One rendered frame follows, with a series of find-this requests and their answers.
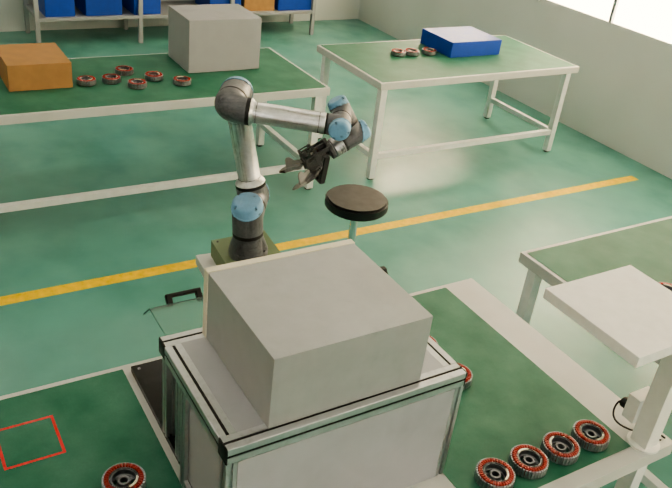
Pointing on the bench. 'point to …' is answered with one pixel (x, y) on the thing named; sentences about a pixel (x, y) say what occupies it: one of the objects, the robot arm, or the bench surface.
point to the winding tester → (313, 329)
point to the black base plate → (153, 391)
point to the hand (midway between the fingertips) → (287, 181)
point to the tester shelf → (255, 438)
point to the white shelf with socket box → (628, 339)
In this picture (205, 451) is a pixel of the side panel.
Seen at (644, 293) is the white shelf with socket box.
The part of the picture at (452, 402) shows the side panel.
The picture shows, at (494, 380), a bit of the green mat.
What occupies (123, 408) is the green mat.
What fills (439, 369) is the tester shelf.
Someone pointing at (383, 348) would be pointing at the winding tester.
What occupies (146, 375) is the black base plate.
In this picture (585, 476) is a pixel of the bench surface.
